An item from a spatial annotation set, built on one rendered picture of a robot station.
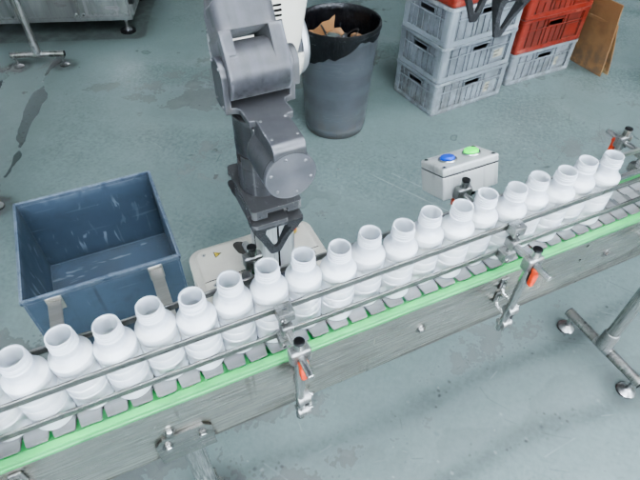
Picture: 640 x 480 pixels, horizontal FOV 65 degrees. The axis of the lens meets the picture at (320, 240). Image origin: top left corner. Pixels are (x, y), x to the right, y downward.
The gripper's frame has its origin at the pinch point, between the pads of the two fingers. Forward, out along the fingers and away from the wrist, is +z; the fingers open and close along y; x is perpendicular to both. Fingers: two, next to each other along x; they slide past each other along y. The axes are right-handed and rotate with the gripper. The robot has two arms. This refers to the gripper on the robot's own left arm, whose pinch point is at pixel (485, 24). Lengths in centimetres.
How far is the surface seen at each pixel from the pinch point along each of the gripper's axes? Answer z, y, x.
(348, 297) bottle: 33, -19, 32
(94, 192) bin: 47, 43, 69
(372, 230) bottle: 24.3, -14.3, 26.1
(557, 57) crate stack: 128, 172, -235
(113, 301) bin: 53, 13, 71
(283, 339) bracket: 35, -21, 45
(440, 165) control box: 28.2, 0.0, 2.2
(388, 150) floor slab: 140, 137, -80
